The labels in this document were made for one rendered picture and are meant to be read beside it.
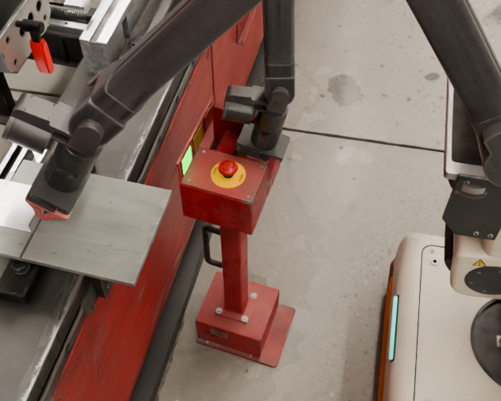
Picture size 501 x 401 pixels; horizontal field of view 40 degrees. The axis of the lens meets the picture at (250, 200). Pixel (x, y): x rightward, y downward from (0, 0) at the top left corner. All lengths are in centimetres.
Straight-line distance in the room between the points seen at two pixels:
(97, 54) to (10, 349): 62
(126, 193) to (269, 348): 104
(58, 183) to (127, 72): 24
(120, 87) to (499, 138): 46
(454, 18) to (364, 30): 219
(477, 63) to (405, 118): 183
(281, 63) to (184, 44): 50
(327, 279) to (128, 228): 119
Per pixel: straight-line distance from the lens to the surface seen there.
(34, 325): 120
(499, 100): 88
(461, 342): 187
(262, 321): 200
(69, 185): 103
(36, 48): 110
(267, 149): 145
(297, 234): 229
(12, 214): 117
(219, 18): 80
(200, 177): 143
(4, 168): 124
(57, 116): 96
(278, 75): 132
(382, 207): 239
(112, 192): 116
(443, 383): 181
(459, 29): 81
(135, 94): 88
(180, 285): 214
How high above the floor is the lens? 191
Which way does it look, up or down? 54 degrees down
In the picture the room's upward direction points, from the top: straight up
